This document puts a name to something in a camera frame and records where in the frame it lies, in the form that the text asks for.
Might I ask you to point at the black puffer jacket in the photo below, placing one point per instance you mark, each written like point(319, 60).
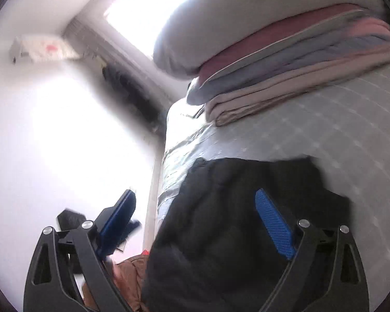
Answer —
point(212, 251)

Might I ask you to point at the grey pillow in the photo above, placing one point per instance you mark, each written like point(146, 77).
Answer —
point(199, 29)

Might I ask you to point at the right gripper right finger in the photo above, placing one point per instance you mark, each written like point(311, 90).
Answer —
point(324, 271)

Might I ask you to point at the folded pink grey blankets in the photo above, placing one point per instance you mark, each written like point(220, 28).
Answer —
point(288, 57)

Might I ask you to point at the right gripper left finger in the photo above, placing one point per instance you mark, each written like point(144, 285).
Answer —
point(50, 283)

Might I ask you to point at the white wall air conditioner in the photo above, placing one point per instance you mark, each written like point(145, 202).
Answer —
point(41, 48)

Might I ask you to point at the brown orange garment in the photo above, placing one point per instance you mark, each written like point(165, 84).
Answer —
point(128, 276)

